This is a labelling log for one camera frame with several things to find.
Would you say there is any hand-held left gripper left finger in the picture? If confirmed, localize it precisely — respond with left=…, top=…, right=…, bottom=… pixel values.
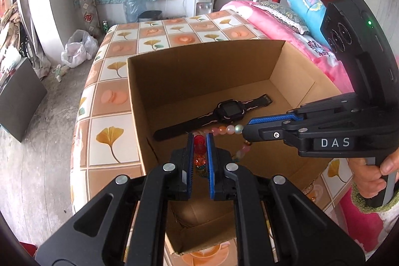
left=35, top=133, right=195, bottom=266

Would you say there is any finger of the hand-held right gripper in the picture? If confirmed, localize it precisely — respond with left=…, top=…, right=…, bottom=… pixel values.
left=243, top=120, right=312, bottom=145
left=248, top=93, right=362, bottom=127

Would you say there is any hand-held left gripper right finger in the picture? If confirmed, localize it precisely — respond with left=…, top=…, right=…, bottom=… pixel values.
left=206, top=133, right=366, bottom=266

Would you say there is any multicolour bead bracelet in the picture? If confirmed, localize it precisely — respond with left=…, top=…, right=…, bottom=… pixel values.
left=192, top=124, right=253, bottom=179

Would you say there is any brown cardboard box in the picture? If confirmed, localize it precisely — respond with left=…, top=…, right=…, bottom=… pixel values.
left=127, top=39, right=343, bottom=256

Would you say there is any person's right forearm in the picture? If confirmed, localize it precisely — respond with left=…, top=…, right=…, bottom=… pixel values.
left=351, top=182, right=399, bottom=223

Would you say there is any person's right hand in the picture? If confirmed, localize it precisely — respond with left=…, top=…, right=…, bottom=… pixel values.
left=348, top=151, right=399, bottom=200

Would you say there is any black smartwatch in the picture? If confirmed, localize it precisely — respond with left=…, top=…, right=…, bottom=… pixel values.
left=153, top=94, right=273, bottom=142

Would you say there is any blue cartoon print pillow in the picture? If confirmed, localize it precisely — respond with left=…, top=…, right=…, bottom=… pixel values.
left=285, top=0, right=335, bottom=53

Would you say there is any grey green lace pillow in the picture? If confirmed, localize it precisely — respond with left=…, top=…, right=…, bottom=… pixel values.
left=252, top=1, right=309, bottom=34

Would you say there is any leaf print table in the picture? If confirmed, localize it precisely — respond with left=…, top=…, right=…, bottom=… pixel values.
left=71, top=12, right=354, bottom=266

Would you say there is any pink floral blanket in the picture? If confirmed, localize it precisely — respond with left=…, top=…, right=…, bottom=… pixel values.
left=220, top=0, right=399, bottom=254

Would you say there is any white water dispenser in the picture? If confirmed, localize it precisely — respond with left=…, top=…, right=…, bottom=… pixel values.
left=186, top=0, right=215, bottom=17

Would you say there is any black bin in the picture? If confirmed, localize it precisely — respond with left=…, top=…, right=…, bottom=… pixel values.
left=138, top=10, right=163, bottom=23

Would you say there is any white plastic bag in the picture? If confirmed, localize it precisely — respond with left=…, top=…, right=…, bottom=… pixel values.
left=61, top=30, right=99, bottom=68

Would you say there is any clear empty water jug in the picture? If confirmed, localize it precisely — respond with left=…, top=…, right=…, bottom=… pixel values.
left=124, top=0, right=147, bottom=23

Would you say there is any dark flat board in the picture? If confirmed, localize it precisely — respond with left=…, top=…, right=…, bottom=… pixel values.
left=0, top=59, right=48, bottom=143

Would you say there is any patchwork print bolster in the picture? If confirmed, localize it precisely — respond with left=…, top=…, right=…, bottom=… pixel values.
left=73, top=0, right=103, bottom=36

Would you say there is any clutter pile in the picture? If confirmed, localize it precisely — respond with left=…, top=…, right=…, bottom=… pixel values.
left=0, top=0, right=35, bottom=80

